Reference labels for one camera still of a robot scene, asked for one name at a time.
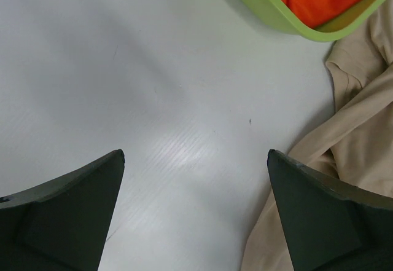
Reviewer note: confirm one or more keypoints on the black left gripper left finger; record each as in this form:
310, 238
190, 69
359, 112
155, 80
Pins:
62, 224

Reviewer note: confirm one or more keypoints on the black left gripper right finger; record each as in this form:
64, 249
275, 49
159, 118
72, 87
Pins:
329, 224

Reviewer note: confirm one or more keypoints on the beige t shirt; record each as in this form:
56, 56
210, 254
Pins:
354, 145

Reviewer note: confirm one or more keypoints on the green plastic basket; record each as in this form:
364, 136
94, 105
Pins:
275, 14

